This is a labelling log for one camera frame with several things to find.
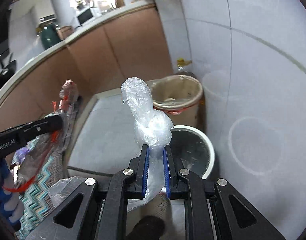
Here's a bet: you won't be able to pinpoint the red silver snack wrapper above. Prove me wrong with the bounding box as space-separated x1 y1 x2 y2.
12 80 80 193

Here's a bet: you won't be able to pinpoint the clear plastic wrap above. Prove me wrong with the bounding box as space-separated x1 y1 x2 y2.
121 77 174 211

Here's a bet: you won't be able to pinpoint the white rimmed black trash bin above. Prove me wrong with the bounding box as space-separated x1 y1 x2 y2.
170 125 215 180

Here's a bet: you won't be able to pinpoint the beige trash bin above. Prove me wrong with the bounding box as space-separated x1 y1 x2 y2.
149 75 203 128

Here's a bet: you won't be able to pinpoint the brown kitchen cabinets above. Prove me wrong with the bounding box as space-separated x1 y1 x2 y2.
0 1 173 132

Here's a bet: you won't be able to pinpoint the zigzag patterned table cloth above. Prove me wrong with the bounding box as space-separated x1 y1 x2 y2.
16 100 82 240

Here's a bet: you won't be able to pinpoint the clear plastic bag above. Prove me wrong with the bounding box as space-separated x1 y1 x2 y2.
48 176 86 207

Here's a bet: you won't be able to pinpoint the dark green kettle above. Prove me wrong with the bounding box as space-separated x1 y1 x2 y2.
40 23 62 50

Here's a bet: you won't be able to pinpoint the yellow capped oil bottle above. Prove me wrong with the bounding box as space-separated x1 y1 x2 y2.
176 58 196 77

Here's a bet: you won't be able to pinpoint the white microwave oven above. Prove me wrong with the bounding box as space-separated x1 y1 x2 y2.
77 7 98 25

